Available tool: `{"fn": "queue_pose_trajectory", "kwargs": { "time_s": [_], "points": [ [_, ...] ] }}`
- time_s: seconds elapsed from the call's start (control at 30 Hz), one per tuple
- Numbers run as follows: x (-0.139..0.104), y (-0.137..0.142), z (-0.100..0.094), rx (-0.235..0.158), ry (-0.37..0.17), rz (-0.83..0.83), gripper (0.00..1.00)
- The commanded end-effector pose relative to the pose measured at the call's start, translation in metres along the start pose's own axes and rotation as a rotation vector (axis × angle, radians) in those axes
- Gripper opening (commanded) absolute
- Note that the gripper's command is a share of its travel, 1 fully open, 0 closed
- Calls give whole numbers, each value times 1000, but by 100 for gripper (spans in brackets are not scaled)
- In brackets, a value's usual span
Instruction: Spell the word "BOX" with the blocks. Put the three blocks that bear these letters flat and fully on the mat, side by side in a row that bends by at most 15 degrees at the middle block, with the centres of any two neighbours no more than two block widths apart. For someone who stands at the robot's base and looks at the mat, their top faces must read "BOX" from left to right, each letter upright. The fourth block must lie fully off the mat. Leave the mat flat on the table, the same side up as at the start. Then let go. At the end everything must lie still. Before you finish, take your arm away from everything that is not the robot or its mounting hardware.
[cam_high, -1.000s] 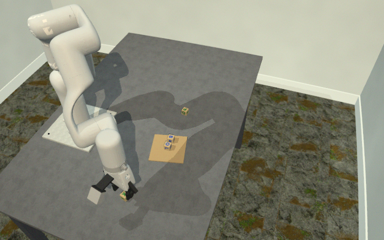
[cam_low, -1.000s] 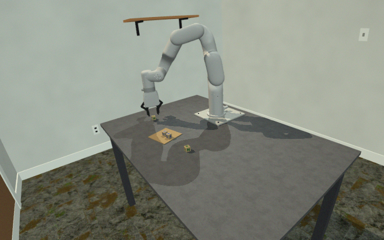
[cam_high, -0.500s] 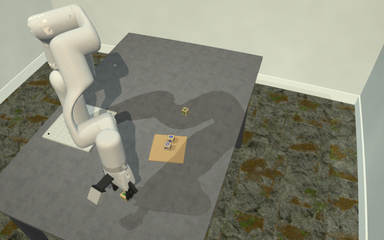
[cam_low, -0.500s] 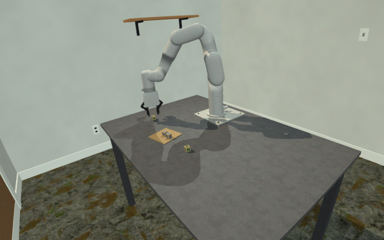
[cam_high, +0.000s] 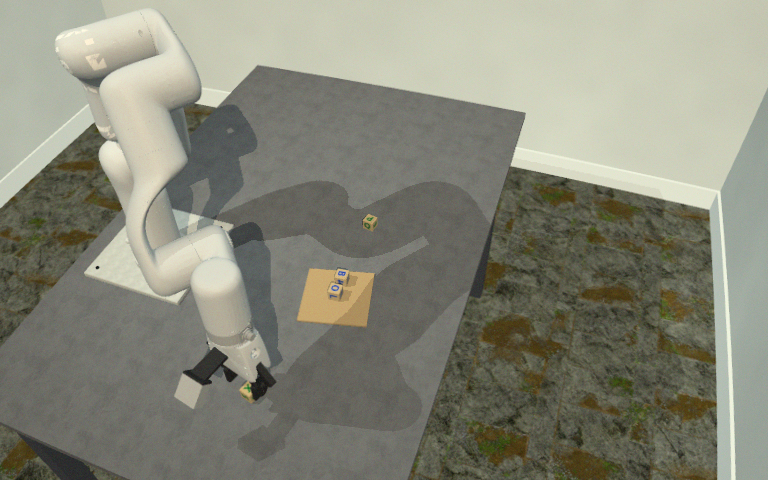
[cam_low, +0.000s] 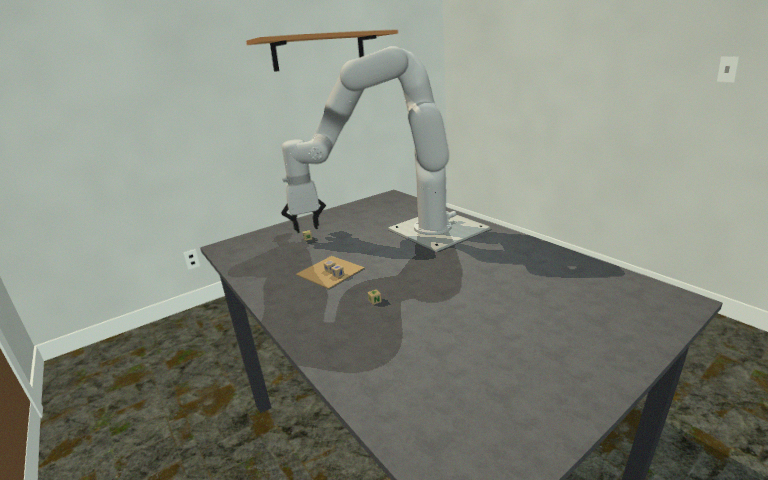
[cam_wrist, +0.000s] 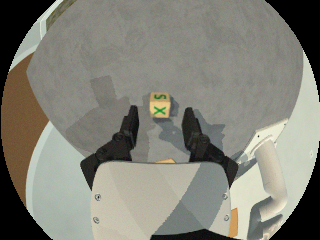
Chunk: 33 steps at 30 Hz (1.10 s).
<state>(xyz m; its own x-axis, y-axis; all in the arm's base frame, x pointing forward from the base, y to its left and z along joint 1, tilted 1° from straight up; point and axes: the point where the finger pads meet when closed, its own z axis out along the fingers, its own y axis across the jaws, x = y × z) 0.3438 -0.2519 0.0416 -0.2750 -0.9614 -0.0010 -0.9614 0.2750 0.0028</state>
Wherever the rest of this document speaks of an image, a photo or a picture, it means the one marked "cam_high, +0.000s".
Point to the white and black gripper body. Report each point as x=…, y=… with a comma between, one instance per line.
x=243, y=358

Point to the tan flat mat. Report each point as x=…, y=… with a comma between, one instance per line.
x=351, y=310

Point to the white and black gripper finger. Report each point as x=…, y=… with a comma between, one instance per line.
x=264, y=381
x=229, y=374

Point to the wooden letter block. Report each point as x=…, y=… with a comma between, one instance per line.
x=370, y=222
x=246, y=392
x=335, y=292
x=342, y=277

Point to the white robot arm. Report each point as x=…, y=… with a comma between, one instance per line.
x=139, y=100

